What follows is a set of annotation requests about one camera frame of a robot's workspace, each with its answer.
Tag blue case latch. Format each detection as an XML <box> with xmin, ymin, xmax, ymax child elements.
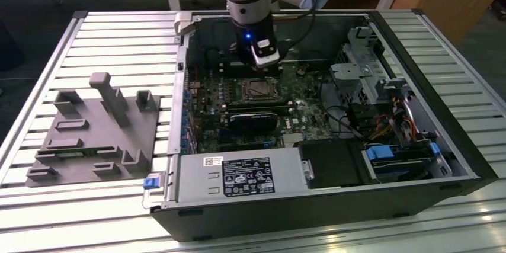
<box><xmin>143</xmin><ymin>172</ymin><xmax>166</xmax><ymax>190</ymax></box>

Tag yellow wire bundle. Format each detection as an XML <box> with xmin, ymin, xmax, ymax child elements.
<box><xmin>371</xmin><ymin>121</ymin><xmax>395</xmax><ymax>141</ymax></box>

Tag black open PC case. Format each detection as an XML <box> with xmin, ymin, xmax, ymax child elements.
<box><xmin>150</xmin><ymin>8</ymin><xmax>499</xmax><ymax>244</ymax></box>

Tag green RAM stick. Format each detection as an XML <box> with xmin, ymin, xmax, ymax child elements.
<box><xmin>55</xmin><ymin>150</ymin><xmax>98</xmax><ymax>158</ymax></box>

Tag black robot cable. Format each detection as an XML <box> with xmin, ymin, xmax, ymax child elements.
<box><xmin>273</xmin><ymin>0</ymin><xmax>319</xmax><ymax>55</ymax></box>

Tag grey case handle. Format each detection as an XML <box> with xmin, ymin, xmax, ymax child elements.
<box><xmin>174</xmin><ymin>11</ymin><xmax>199</xmax><ymax>36</ymax></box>

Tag silver chipset heatsink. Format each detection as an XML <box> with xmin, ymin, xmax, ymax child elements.
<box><xmin>283</xmin><ymin>133</ymin><xmax>314</xmax><ymax>144</ymax></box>

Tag grey power supply unit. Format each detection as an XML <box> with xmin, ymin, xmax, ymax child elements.
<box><xmin>174</xmin><ymin>148</ymin><xmax>314</xmax><ymax>203</ymax></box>

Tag green motherboard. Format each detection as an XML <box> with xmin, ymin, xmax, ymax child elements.
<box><xmin>186</xmin><ymin>57</ymin><xmax>341</xmax><ymax>153</ymax></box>

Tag black plastic shroud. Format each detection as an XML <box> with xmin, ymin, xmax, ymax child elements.
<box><xmin>295</xmin><ymin>139</ymin><xmax>374</xmax><ymax>190</ymax></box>

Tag hard disk in blue carrier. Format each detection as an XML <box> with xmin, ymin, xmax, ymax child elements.
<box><xmin>366</xmin><ymin>145</ymin><xmax>434</xmax><ymax>182</ymax></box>

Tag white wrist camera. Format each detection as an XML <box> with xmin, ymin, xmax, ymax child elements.
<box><xmin>251</xmin><ymin>38</ymin><xmax>281</xmax><ymax>68</ymax></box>

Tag black graphics card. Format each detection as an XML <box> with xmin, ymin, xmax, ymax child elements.
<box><xmin>228</xmin><ymin>111</ymin><xmax>278</xmax><ymax>132</ymax></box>

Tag perforated metal drive cage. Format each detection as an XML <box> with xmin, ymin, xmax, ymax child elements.
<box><xmin>327</xmin><ymin>26</ymin><xmax>413</xmax><ymax>108</ymax></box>

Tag CPU socket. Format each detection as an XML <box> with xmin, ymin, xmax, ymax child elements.
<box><xmin>235</xmin><ymin>77</ymin><xmax>285</xmax><ymax>102</ymax></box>

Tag grey parts rack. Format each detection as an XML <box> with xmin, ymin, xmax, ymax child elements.
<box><xmin>24</xmin><ymin>72</ymin><xmax>163</xmax><ymax>188</ymax></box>

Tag metal socket cover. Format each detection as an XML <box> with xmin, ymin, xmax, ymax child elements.
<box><xmin>238</xmin><ymin>78</ymin><xmax>283</xmax><ymax>100</ymax></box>

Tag orange wire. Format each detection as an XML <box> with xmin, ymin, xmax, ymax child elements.
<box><xmin>401</xmin><ymin>118</ymin><xmax>418</xmax><ymax>137</ymax></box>

